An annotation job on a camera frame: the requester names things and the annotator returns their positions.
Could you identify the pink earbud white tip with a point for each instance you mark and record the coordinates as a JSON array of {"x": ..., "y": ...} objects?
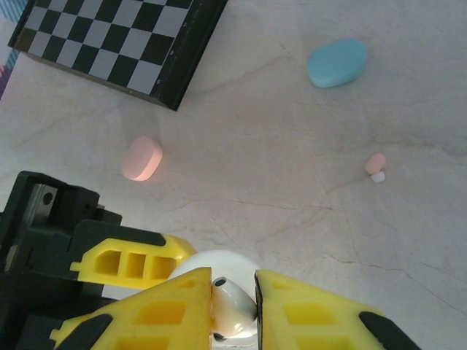
[{"x": 375, "y": 163}]

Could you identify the white earbud charging case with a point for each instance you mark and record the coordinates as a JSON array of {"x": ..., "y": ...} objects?
[{"x": 219, "y": 262}]

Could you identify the pink earbud charging case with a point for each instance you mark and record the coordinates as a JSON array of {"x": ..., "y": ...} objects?
[{"x": 142, "y": 158}]

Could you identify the black grey chessboard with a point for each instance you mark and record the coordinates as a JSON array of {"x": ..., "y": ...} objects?
[{"x": 109, "y": 40}]

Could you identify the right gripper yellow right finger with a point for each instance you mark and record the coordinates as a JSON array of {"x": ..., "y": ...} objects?
[{"x": 310, "y": 321}]

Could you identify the blue earbud charging case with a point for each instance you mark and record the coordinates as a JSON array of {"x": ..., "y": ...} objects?
[{"x": 337, "y": 63}]

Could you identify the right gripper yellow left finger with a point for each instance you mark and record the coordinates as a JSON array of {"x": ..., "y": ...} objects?
[{"x": 157, "y": 317}]

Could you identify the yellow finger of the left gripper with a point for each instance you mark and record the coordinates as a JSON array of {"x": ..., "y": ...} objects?
[{"x": 127, "y": 262}]

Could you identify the white stemmed earbud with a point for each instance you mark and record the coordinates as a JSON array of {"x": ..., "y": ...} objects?
[{"x": 233, "y": 302}]

